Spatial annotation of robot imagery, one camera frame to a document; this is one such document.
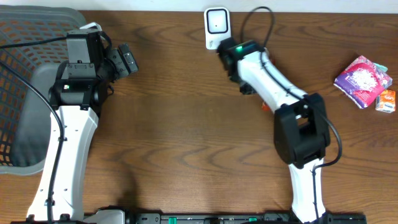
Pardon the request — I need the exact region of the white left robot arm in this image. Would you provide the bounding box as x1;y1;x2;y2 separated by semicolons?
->
25;23;139;223

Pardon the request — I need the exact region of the grey plastic mesh basket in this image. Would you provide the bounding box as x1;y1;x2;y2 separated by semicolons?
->
1;5;86;175

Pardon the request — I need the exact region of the red Top chocolate bar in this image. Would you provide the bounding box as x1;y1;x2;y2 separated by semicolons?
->
262;102;271;111

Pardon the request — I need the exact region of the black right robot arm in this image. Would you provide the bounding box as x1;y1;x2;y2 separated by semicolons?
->
216;37;330;223

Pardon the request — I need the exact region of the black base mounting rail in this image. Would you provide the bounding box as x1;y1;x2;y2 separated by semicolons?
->
85;210;367;224

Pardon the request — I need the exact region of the teal white snack packet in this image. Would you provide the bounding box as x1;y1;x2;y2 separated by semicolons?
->
374;63;388;73

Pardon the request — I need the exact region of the red blue noodle packet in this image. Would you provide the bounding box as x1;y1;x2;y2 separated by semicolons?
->
333;55;392;109

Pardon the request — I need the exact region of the small orange carton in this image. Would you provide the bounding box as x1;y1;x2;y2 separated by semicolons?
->
375;90;396;113

